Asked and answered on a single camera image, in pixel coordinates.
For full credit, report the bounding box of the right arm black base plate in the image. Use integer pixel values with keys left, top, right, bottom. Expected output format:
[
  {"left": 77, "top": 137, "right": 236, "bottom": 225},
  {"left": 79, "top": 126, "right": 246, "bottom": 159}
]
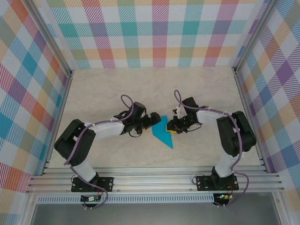
[{"left": 196, "top": 175, "right": 240, "bottom": 192}]

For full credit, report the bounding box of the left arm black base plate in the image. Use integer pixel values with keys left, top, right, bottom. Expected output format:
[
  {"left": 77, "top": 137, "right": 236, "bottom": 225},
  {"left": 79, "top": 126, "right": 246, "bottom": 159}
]
[{"left": 71, "top": 177, "right": 115, "bottom": 193}]

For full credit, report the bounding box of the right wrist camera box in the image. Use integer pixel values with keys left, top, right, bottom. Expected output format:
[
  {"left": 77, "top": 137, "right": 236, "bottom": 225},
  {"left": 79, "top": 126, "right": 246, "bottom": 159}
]
[{"left": 172, "top": 97, "right": 200, "bottom": 118}]

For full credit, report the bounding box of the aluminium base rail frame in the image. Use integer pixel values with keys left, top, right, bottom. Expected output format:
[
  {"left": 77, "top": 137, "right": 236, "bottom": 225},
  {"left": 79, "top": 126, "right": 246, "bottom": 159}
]
[{"left": 25, "top": 165, "right": 285, "bottom": 195}]

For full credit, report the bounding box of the aluminium side rail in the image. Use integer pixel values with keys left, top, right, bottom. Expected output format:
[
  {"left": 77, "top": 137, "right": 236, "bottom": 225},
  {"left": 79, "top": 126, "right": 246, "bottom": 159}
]
[
  {"left": 41, "top": 74, "right": 75, "bottom": 176},
  {"left": 233, "top": 70, "right": 269, "bottom": 173}
]

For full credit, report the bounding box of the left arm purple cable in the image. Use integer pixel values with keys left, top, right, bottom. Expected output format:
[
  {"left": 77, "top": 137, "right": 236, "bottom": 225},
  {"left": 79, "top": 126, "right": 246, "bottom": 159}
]
[{"left": 63, "top": 94, "right": 146, "bottom": 210}]

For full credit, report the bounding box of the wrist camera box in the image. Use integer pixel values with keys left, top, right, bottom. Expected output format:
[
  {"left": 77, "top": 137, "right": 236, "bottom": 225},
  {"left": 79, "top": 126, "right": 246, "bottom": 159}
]
[
  {"left": 172, "top": 97, "right": 200, "bottom": 118},
  {"left": 130, "top": 102, "right": 148, "bottom": 118}
]

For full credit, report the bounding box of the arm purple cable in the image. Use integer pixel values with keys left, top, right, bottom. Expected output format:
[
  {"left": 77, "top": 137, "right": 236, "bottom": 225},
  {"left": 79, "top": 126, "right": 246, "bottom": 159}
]
[
  {"left": 63, "top": 94, "right": 146, "bottom": 210},
  {"left": 173, "top": 90, "right": 249, "bottom": 209}
]

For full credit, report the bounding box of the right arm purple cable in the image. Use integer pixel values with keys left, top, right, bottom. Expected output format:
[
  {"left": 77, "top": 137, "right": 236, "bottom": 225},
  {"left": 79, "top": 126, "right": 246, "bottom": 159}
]
[{"left": 173, "top": 90, "right": 249, "bottom": 209}]

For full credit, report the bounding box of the blue paper sheet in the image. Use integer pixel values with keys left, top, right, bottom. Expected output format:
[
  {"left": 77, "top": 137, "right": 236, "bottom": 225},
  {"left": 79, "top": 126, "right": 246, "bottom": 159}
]
[{"left": 151, "top": 115, "right": 174, "bottom": 150}]

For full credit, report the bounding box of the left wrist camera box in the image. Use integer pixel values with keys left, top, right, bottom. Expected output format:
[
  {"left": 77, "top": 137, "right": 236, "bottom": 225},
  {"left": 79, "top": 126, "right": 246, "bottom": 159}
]
[{"left": 130, "top": 102, "right": 148, "bottom": 118}]

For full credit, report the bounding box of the aluminium corner post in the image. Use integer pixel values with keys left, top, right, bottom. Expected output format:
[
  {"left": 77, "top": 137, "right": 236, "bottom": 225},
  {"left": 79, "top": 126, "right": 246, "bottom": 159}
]
[
  {"left": 231, "top": 0, "right": 279, "bottom": 75},
  {"left": 23, "top": 0, "right": 75, "bottom": 78}
]

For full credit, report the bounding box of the slotted grey cable duct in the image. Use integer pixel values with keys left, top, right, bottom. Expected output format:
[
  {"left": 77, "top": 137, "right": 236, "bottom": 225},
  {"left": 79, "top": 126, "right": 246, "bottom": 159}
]
[{"left": 37, "top": 193, "right": 215, "bottom": 204}]

